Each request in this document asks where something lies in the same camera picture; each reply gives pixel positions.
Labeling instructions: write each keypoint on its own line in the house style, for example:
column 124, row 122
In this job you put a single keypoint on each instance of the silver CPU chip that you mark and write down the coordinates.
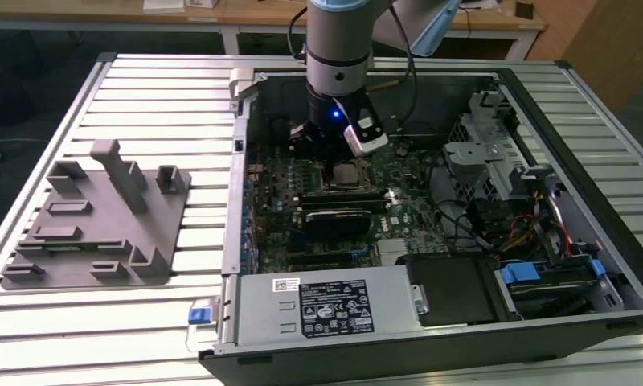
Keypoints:
column 347, row 175

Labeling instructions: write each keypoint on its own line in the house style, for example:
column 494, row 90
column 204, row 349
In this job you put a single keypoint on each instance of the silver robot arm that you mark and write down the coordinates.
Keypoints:
column 338, row 40

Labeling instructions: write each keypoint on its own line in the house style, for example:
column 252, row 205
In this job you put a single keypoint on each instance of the CPU socket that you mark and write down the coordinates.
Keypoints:
column 348, row 190

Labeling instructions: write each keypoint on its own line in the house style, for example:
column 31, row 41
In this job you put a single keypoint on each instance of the grey case latch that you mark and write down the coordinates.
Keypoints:
column 242, row 78

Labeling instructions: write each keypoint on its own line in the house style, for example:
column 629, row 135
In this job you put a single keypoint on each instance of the black RAM slot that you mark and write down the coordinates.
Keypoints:
column 343, row 200
column 343, row 205
column 343, row 209
column 343, row 195

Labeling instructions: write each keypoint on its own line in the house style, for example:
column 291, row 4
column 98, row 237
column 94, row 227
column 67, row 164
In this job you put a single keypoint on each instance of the black graphics card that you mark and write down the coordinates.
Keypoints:
column 338, row 227

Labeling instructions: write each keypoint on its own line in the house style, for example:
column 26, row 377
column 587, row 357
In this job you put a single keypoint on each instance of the green motherboard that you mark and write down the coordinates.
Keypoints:
column 408, row 209

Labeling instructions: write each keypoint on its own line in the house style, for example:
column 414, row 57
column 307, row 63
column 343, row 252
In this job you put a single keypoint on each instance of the silver metal drive cage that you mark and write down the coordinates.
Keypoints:
column 472, row 154

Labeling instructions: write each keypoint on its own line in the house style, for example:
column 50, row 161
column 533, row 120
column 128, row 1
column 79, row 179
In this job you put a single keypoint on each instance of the black expansion slot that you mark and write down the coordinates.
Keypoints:
column 322, row 261

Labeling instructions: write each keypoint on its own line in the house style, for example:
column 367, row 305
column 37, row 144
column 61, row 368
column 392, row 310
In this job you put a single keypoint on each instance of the white paper box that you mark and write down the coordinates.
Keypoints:
column 163, row 4
column 202, row 2

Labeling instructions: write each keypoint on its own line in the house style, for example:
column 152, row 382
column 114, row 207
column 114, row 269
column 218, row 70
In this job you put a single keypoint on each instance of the silver chipset heatsink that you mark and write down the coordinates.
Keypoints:
column 394, row 252

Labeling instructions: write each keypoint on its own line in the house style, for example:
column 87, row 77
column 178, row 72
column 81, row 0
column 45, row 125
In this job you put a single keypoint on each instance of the small black box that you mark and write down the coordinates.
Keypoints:
column 524, row 10

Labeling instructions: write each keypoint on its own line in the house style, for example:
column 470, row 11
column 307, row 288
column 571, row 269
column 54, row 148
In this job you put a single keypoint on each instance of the grey parts rack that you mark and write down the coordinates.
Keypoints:
column 112, row 225

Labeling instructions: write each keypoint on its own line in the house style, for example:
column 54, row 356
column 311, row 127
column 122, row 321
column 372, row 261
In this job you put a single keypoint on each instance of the silver power supply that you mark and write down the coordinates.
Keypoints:
column 263, row 305

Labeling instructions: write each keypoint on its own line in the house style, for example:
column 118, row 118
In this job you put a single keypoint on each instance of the black plastic shroud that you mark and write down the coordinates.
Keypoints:
column 451, row 289

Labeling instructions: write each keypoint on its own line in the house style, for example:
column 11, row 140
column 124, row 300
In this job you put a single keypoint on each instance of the wooden desk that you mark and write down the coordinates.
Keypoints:
column 86, row 16

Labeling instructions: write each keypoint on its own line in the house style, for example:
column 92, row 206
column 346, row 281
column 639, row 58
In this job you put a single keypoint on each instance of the hard disk in blue carrier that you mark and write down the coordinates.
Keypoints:
column 519, row 274

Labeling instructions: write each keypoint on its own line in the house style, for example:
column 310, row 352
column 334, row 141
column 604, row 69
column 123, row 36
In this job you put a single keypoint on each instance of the blue release latch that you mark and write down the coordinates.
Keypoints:
column 199, row 315

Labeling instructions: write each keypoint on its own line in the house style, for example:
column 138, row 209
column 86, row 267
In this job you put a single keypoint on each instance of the wooden cabinet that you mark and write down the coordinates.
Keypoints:
column 607, row 40

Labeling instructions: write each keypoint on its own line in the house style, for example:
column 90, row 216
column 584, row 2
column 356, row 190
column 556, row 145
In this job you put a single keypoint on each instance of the black PC case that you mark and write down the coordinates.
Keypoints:
column 408, row 362

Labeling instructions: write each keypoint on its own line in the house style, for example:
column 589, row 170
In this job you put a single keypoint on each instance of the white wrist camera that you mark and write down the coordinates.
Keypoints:
column 367, row 136

